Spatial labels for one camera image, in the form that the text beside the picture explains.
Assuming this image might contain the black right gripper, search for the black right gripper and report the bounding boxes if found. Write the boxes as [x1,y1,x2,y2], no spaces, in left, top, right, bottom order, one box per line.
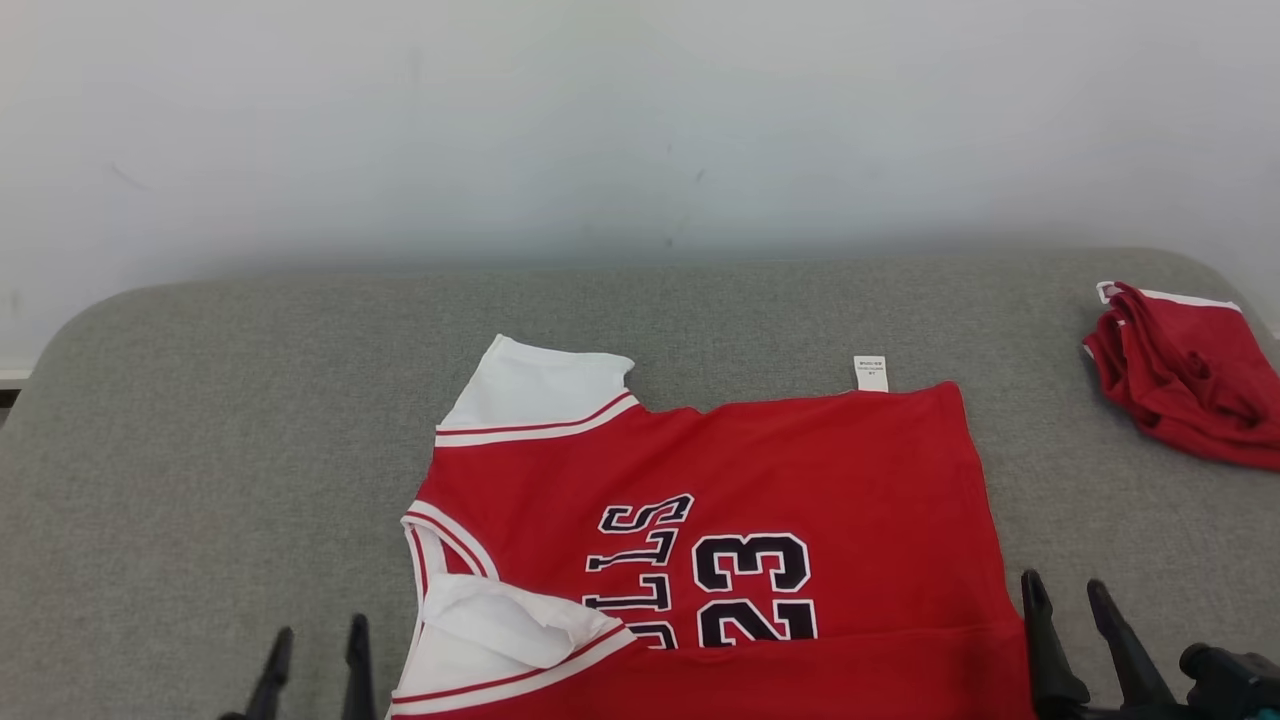
[1020,570,1196,720]

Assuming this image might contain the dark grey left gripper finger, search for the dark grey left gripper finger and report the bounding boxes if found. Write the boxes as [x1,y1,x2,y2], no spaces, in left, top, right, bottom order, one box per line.
[343,614,376,720]
[220,627,294,720]

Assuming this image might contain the red white-striped shorts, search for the red white-striped shorts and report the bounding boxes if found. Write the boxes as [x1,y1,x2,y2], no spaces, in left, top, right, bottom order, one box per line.
[1083,281,1280,473]

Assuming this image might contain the red white basketball jersey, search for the red white basketball jersey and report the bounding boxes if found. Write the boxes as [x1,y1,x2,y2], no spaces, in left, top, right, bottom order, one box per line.
[385,335,1036,720]

